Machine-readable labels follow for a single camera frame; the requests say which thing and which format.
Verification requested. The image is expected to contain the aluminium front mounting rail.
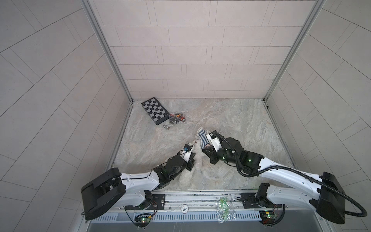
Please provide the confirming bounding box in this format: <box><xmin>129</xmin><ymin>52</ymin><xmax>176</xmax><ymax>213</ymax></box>
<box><xmin>83</xmin><ymin>184</ymin><xmax>319</xmax><ymax>220</ymax></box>

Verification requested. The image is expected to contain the right circuit board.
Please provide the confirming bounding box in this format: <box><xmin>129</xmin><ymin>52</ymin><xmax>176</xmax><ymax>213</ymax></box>
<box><xmin>259</xmin><ymin>211</ymin><xmax>278</xmax><ymax>225</ymax></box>

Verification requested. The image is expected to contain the black corrugated cable conduit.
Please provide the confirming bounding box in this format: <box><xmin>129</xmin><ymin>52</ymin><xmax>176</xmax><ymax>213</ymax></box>
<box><xmin>214</xmin><ymin>131</ymin><xmax>368</xmax><ymax>218</ymax></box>

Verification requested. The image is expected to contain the black white chessboard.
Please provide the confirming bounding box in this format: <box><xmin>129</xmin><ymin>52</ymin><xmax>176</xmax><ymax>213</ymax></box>
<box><xmin>141</xmin><ymin>97</ymin><xmax>170</xmax><ymax>125</ymax></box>

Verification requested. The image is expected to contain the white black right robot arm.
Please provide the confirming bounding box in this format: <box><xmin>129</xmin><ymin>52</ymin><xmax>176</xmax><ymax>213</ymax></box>
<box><xmin>201</xmin><ymin>133</ymin><xmax>368</xmax><ymax>224</ymax></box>

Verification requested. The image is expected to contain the right aluminium corner post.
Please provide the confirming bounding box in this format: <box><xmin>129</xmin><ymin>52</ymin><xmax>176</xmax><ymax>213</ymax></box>
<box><xmin>263</xmin><ymin>0</ymin><xmax>326</xmax><ymax>104</ymax></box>

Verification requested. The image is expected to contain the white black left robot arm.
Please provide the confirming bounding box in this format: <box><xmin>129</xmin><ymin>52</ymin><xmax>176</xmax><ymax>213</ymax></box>
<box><xmin>81</xmin><ymin>151</ymin><xmax>196</xmax><ymax>220</ymax></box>

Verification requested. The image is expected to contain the blue white striped knit sweater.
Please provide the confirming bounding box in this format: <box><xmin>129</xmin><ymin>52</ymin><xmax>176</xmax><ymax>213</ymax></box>
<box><xmin>197</xmin><ymin>127</ymin><xmax>213</xmax><ymax>149</ymax></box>

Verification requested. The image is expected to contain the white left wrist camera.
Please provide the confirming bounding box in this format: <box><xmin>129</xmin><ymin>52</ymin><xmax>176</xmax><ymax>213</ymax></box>
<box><xmin>182</xmin><ymin>144</ymin><xmax>193</xmax><ymax>162</ymax></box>

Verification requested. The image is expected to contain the left green circuit board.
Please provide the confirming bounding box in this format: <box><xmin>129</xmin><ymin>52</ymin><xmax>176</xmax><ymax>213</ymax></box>
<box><xmin>134</xmin><ymin>213</ymin><xmax>153</xmax><ymax>228</ymax></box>

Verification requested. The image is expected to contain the aluminium corner post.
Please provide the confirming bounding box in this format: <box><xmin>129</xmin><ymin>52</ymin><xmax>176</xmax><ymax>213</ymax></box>
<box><xmin>263</xmin><ymin>0</ymin><xmax>326</xmax><ymax>104</ymax></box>
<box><xmin>81</xmin><ymin>0</ymin><xmax>134</xmax><ymax>104</ymax></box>

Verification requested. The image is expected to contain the bag of colourful small parts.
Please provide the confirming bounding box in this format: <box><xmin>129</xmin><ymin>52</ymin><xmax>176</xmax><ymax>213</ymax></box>
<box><xmin>169</xmin><ymin>113</ymin><xmax>186</xmax><ymax>124</ymax></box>

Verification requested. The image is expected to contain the clear bag of green parts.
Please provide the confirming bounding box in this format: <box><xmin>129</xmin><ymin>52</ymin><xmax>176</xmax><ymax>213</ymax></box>
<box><xmin>216</xmin><ymin>197</ymin><xmax>236</xmax><ymax>223</ymax></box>

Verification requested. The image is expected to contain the round silver rail knob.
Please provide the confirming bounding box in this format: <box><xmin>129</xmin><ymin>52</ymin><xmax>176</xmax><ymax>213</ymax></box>
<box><xmin>181</xmin><ymin>204</ymin><xmax>189</xmax><ymax>214</ymax></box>

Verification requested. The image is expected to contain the left aluminium corner post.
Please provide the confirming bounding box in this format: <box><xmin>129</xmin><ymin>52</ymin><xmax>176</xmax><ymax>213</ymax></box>
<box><xmin>81</xmin><ymin>0</ymin><xmax>134</xmax><ymax>104</ymax></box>

